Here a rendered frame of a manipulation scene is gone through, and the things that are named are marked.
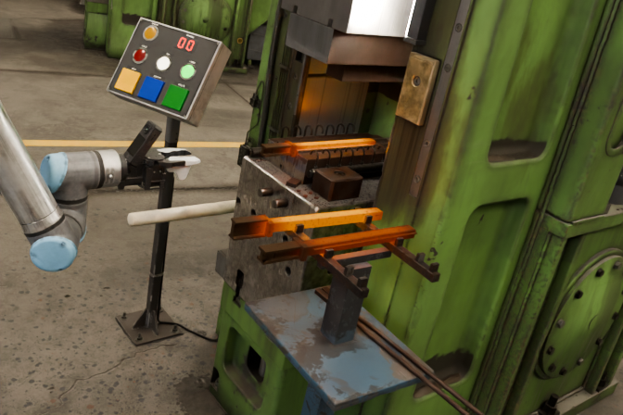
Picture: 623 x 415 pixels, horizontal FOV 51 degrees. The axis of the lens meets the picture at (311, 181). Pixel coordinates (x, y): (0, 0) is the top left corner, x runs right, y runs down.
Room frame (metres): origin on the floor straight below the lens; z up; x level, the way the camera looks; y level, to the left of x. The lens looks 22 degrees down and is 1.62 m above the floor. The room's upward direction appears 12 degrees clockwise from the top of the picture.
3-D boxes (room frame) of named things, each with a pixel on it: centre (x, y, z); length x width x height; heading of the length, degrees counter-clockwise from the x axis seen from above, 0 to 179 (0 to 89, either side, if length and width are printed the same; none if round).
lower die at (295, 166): (1.96, -0.07, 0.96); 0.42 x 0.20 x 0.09; 132
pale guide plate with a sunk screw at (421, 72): (1.67, -0.22, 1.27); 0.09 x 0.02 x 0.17; 42
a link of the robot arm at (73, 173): (1.38, 0.55, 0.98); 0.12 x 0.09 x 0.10; 132
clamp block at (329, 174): (1.73, -0.07, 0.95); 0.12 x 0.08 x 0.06; 132
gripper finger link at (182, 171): (1.54, 0.33, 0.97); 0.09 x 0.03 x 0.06; 120
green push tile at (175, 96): (2.03, 0.48, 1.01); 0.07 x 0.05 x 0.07; 67
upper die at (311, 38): (1.96, -0.07, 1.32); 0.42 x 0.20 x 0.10; 132
